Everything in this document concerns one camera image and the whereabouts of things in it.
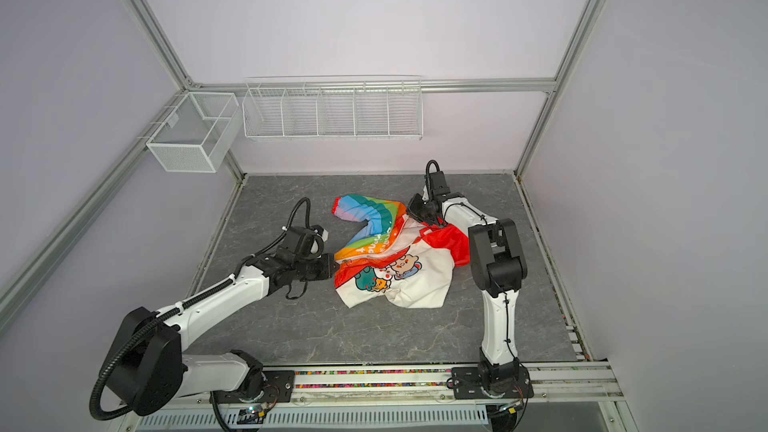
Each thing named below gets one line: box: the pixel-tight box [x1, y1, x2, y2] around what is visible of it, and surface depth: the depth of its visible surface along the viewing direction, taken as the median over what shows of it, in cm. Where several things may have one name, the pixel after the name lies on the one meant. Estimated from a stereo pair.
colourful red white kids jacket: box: [332, 194, 471, 308], surface depth 93 cm
